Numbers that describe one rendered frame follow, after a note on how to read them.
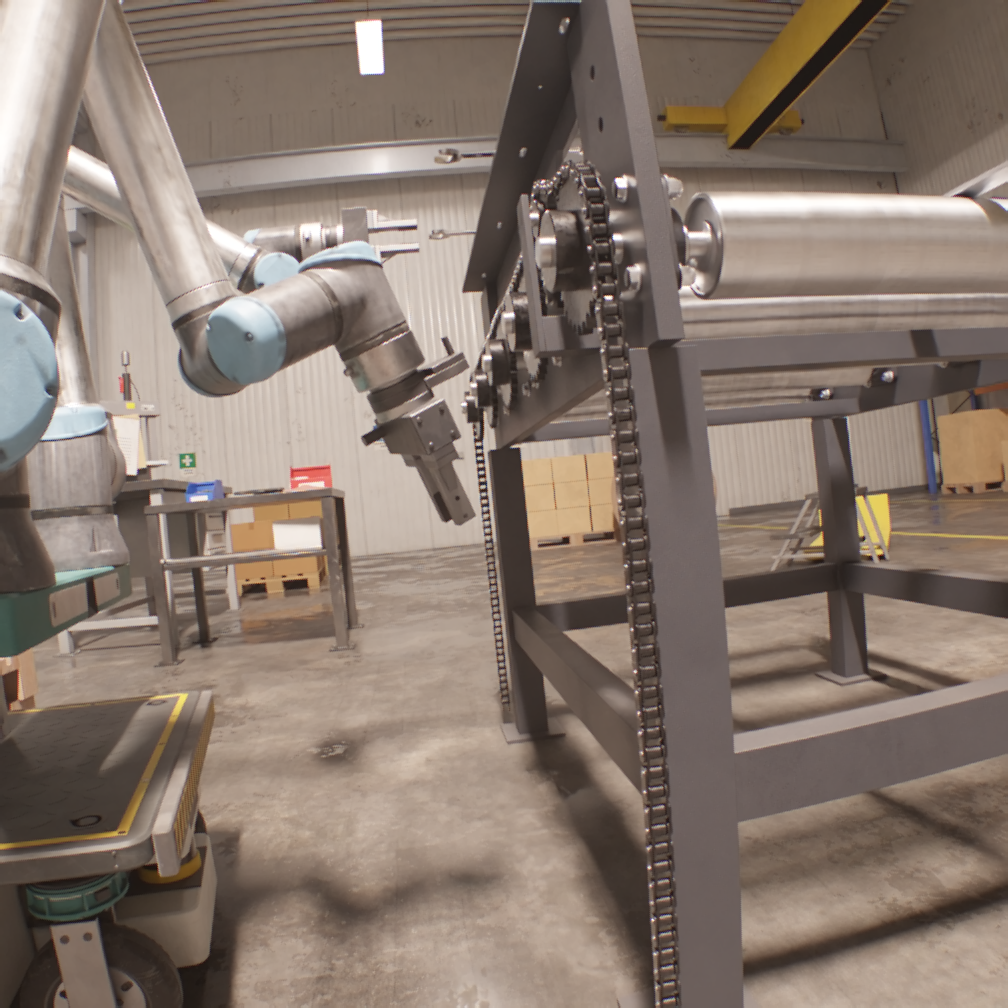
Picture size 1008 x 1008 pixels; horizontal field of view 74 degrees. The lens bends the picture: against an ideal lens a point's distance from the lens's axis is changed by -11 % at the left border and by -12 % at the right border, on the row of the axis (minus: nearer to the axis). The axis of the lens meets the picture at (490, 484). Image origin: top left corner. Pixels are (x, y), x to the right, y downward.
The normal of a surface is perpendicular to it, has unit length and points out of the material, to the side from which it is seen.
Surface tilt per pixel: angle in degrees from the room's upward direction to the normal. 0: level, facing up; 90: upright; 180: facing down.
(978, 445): 90
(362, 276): 89
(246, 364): 114
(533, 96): 180
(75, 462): 90
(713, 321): 121
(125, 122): 101
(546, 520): 90
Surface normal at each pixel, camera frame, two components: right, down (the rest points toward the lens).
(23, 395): 0.65, 0.00
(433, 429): 0.45, 0.05
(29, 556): 0.90, -0.44
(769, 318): 0.14, 0.40
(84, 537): 0.62, -0.42
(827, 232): 0.11, 0.11
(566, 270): 0.15, 0.73
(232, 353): -0.58, 0.46
